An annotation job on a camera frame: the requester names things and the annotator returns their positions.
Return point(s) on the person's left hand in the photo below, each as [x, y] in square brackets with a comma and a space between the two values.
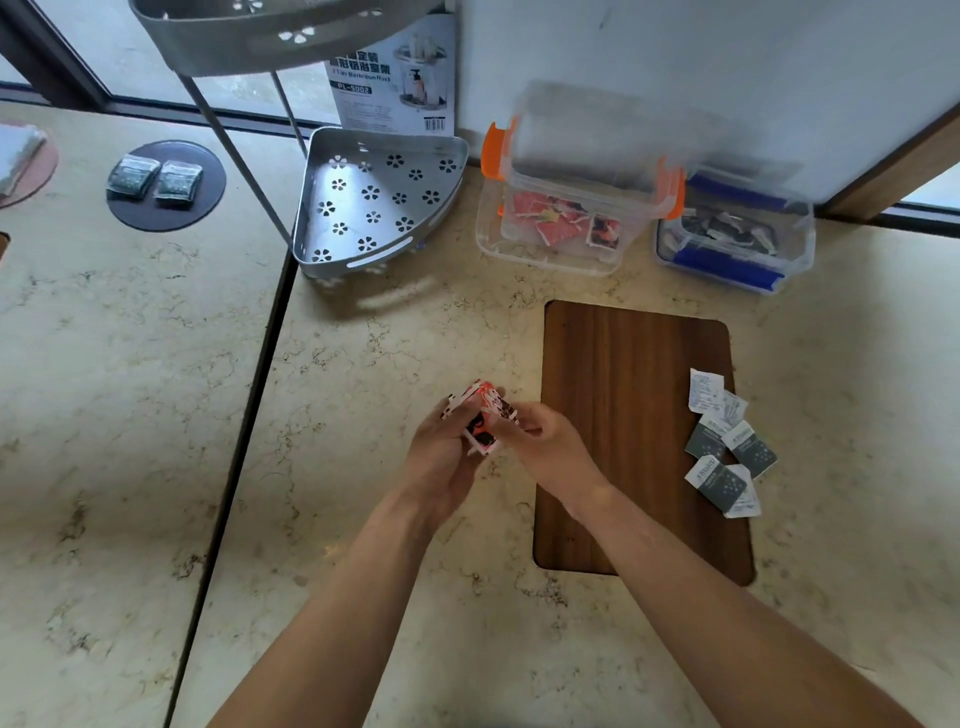
[435, 469]

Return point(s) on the person's right hand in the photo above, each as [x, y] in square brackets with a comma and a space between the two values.
[555, 454]

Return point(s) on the person's left thumb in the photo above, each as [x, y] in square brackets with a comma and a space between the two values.
[469, 459]

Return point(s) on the person's right thumb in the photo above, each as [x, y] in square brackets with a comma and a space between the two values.
[519, 430]

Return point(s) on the bundle of red white sachets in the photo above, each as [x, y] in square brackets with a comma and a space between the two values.
[487, 420]

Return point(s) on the person's right forearm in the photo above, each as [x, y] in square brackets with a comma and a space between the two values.
[720, 630]

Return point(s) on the person's left forearm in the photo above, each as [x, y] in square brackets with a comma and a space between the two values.
[352, 615]

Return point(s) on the dark wooden cutting board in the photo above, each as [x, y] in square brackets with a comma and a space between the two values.
[630, 420]

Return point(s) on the grey dotted sachet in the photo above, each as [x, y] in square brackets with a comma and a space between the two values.
[715, 482]
[754, 450]
[705, 442]

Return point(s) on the white paper sachet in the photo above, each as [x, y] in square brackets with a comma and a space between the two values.
[748, 499]
[705, 390]
[733, 409]

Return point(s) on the pile of red sachets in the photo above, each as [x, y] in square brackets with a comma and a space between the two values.
[562, 221]

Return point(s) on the clear box with orange latches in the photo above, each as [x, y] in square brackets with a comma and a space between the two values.
[577, 187]

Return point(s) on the grey metal corner shelf rack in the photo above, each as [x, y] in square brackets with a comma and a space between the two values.
[375, 199]

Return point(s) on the pile of dark sachets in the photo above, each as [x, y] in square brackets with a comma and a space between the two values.
[724, 229]

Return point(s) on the clear box with blue latches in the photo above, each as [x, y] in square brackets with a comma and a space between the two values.
[739, 232]

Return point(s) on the white shelf rack carton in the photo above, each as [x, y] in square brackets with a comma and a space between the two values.
[390, 82]

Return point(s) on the black round coaster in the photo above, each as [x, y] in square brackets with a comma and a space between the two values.
[169, 214]

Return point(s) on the green foil sachet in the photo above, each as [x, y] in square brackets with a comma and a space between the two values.
[133, 177]
[178, 184]

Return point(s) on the brown round coaster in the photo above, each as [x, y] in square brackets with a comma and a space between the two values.
[41, 176]

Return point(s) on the clear plastic packet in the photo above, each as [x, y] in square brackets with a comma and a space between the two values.
[16, 154]

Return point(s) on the brown wooden window frame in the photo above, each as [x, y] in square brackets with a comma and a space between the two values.
[892, 169]

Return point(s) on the dark window frame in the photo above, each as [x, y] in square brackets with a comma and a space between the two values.
[60, 71]

